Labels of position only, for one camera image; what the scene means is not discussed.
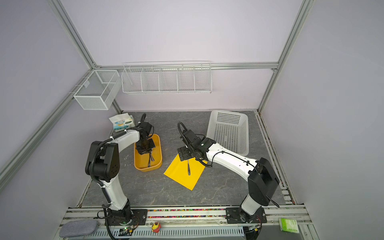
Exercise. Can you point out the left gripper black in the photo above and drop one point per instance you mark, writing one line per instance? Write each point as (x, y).
(142, 151)

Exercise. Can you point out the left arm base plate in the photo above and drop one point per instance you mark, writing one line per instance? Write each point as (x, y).
(131, 218)

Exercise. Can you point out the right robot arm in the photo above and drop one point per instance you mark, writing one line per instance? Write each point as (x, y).
(259, 174)

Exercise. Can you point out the yellow paper napkin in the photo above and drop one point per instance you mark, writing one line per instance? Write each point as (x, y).
(178, 172)

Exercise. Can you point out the silver fork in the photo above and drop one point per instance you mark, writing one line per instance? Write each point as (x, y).
(188, 167)

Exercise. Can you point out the red emergency stop button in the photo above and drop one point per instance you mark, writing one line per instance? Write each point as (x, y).
(156, 227)

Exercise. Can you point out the silver spoon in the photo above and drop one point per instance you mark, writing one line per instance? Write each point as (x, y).
(151, 159)

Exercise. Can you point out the tissue pack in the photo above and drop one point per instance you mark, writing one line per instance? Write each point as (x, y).
(122, 122)

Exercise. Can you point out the white wire shelf basket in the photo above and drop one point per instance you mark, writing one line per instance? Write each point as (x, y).
(167, 77)

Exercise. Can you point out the grey cloth pad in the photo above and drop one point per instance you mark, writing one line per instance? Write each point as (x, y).
(78, 228)

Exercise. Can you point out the white mesh wall box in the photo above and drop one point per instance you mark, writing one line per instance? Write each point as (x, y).
(99, 90)

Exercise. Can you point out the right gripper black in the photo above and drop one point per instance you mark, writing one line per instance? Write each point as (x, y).
(183, 154)

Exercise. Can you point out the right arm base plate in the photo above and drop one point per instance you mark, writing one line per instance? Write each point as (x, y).
(238, 216)

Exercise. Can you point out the orange plastic tray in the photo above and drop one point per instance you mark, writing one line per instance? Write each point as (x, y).
(141, 161)

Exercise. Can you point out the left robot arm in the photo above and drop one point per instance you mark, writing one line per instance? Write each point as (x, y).
(103, 162)

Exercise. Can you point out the white perforated plastic basket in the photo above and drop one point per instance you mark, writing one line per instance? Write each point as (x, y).
(230, 130)

